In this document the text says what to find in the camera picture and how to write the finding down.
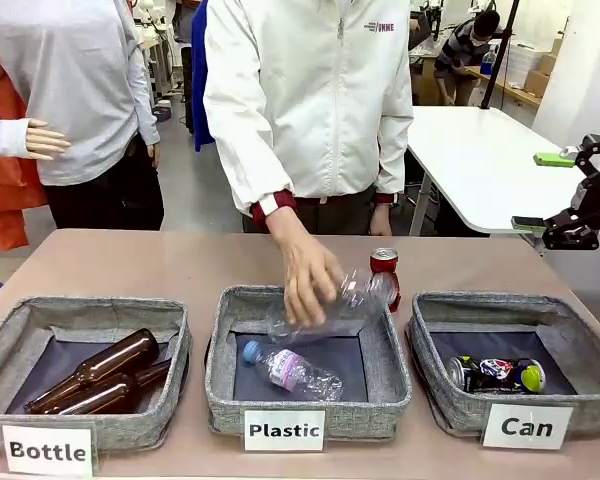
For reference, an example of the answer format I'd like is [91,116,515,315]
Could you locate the background person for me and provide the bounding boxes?
[433,9,501,107]

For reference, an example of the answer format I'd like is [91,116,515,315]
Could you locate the grey basket labelled Plastic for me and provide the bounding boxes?
[204,284,414,444]

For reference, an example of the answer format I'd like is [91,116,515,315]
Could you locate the black tripod pole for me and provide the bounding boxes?
[479,0,522,111]

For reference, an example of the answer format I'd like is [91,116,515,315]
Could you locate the person in white jacket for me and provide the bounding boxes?
[202,0,415,232]

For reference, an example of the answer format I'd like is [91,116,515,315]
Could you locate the orange garment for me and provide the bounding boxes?
[0,48,50,252]

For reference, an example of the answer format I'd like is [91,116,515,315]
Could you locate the mannequin hand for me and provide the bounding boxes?
[25,118,72,161]

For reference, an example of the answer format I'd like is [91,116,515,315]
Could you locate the white Can label card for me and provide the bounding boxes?
[482,403,575,450]

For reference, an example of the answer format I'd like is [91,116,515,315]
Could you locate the person's right forearm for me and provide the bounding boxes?
[214,109,299,234]

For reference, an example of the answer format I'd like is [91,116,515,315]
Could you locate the red soda can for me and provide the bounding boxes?
[369,247,403,314]

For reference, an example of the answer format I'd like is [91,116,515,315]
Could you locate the person's dark trousers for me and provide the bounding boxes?
[242,183,381,235]

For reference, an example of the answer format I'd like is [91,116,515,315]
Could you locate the crushed can yellow-green end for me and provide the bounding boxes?
[510,357,547,393]

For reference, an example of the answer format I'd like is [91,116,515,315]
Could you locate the clear unlabelled plastic bottle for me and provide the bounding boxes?
[267,267,397,347]

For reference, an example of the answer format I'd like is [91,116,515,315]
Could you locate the mannequin black trousers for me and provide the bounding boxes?
[43,134,165,232]

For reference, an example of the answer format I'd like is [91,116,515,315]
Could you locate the cardboard boxes stack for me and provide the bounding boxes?
[523,37,564,97]

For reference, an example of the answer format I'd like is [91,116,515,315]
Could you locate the white background table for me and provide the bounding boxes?
[407,104,589,236]

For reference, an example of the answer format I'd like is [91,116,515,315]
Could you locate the pink-label plastic bottle blue cap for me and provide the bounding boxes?
[242,339,344,402]

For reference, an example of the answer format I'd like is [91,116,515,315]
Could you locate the crushed black soda can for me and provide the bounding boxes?
[447,354,520,395]

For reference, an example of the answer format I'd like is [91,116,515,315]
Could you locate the white Plastic label card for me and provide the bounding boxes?
[243,409,326,452]

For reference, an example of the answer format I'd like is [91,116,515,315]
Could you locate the brown glass bottle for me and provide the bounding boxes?
[58,358,174,416]
[23,327,161,415]

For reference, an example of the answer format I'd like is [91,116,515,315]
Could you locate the person's right hand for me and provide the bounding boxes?
[265,204,347,329]

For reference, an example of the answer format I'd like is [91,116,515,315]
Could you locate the white Bottle label card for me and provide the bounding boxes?
[0,422,99,479]

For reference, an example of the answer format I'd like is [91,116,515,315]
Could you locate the grey basket labelled Bottle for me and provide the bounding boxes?
[0,295,194,451]

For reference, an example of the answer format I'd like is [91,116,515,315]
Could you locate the person's left hand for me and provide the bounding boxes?
[369,202,394,237]

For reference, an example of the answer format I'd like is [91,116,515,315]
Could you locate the person's left forearm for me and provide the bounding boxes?
[373,94,415,206]

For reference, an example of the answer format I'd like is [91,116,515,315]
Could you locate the grey basket labelled Can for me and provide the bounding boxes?
[404,291,600,441]

